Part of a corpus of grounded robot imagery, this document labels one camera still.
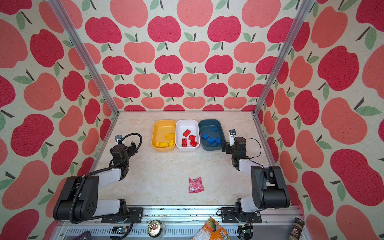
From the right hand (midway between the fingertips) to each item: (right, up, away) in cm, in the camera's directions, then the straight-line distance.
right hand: (235, 140), depth 94 cm
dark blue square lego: (-11, +7, +14) cm, 19 cm away
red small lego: (-28, +1, +10) cm, 30 cm away
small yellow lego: (-51, -3, +6) cm, 52 cm away
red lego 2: (-27, -3, +6) cm, 28 cm away
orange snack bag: (-19, -39, -26) cm, 51 cm away
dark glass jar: (+20, -39, -27) cm, 51 cm away
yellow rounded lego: (-48, -3, +5) cm, 48 cm away
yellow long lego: (-44, +2, +10) cm, 45 cm away
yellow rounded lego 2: (-42, -2, +4) cm, 42 cm away
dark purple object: (-76, -40, -28) cm, 90 cm away
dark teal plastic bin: (-14, +3, +13) cm, 19 cm away
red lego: (-32, +4, +13) cm, 35 cm away
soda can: (-43, -34, -32) cm, 63 cm away
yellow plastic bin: (-52, +7, +14) cm, 54 cm away
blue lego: (-15, 0, +7) cm, 16 cm away
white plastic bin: (-36, +9, +16) cm, 40 cm away
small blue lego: (-18, +2, +10) cm, 21 cm away
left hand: (-68, -2, -3) cm, 68 cm away
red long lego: (-33, -3, +7) cm, 34 cm away
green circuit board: (-64, -41, -22) cm, 79 cm away
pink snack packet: (-26, -24, -12) cm, 37 cm away
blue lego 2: (-10, -1, +7) cm, 12 cm away
